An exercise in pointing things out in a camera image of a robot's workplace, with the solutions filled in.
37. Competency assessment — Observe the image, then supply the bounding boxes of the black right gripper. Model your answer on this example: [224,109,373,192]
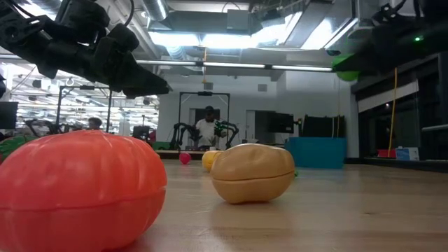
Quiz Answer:
[332,24,407,73]

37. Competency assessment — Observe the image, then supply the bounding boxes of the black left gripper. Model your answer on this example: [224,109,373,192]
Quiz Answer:
[38,3,172,99]

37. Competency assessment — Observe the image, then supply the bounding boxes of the green toy bell pepper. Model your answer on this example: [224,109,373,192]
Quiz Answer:
[331,53,361,83]

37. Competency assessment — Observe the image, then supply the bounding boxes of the yellow toy banana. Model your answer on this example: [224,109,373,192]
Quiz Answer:
[202,150,225,172]

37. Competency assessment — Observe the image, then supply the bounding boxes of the red green toy watermelon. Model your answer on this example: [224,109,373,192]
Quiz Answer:
[0,134,38,162]

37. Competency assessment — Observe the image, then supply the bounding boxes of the teal plastic tupperware container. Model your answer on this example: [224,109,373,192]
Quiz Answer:
[285,136,348,169]

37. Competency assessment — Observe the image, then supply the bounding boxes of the person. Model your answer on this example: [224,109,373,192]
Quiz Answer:
[194,105,221,148]
[87,117,104,131]

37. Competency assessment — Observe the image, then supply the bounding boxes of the black panel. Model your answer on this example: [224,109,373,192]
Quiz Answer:
[302,114,347,138]

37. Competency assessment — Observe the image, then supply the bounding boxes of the long LED light bar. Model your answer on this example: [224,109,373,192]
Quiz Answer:
[134,59,333,73]

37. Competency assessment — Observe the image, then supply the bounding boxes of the black monitor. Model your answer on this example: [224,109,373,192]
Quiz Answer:
[267,111,295,134]
[0,101,19,130]

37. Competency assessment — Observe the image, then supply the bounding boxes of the red box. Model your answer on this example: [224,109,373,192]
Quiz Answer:
[377,148,398,159]

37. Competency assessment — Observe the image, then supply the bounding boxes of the white blue box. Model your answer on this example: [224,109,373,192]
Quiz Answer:
[395,146,420,162]

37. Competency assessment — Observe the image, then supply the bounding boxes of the orange toy orange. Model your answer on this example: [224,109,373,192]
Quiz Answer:
[0,129,168,252]

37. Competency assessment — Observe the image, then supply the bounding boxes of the tan toy potato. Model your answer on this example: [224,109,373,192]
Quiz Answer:
[209,143,297,205]

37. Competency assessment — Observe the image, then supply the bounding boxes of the black metal gantry frame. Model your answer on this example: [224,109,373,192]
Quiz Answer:
[55,85,113,134]
[178,91,231,151]

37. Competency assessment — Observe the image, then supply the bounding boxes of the yellow hanging cable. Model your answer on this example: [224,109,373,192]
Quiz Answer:
[386,68,399,158]

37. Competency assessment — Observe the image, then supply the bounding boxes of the silver ventilation duct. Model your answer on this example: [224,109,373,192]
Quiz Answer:
[141,0,169,21]

